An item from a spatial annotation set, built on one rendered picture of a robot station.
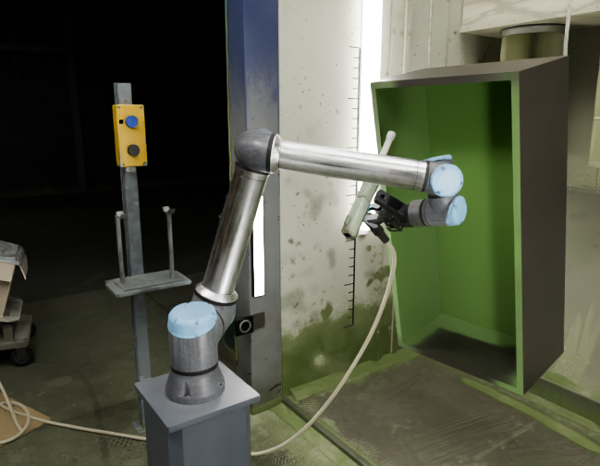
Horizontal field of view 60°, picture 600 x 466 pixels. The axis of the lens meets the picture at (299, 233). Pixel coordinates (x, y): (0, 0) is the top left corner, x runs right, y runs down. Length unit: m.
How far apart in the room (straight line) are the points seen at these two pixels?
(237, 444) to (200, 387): 0.23
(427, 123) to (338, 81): 0.54
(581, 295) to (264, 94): 1.95
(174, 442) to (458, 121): 1.64
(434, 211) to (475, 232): 0.80
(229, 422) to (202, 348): 0.25
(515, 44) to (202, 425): 2.51
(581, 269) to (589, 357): 0.48
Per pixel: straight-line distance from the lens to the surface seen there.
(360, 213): 1.78
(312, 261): 2.70
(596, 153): 2.97
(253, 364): 2.69
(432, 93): 2.37
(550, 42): 3.22
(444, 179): 1.47
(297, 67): 2.55
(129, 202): 2.42
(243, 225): 1.68
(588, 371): 3.02
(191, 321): 1.61
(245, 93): 2.40
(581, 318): 3.10
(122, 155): 2.34
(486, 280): 2.50
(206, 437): 1.71
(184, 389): 1.70
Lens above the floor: 1.50
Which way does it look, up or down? 13 degrees down
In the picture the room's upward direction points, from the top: straight up
